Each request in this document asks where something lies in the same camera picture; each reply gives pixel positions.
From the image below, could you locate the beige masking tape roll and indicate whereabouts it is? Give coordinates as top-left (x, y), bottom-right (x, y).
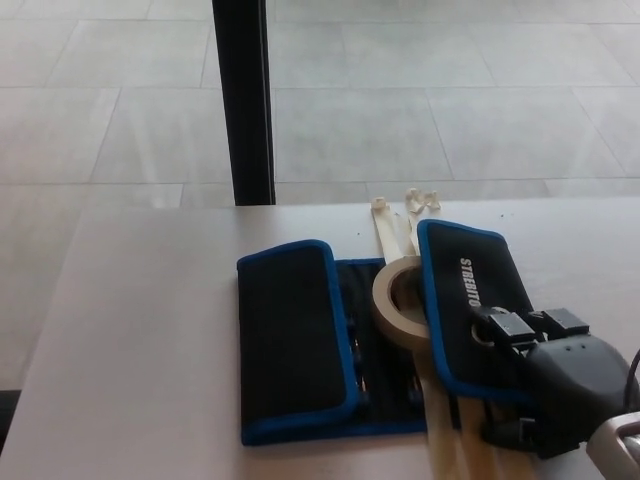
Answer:
top-left (371, 257), bottom-right (430, 346)

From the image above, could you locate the black toolkit case blue trim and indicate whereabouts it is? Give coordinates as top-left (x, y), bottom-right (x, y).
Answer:
top-left (235, 218), bottom-right (549, 447)

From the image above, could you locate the black vertical pillar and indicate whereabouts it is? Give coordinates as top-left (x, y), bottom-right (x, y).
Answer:
top-left (211, 0), bottom-right (277, 207)

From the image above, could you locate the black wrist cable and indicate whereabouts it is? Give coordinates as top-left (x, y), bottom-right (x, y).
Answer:
top-left (626, 344), bottom-right (640, 417)

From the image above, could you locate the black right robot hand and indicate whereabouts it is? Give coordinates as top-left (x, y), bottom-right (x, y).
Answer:
top-left (471, 305), bottom-right (632, 459)

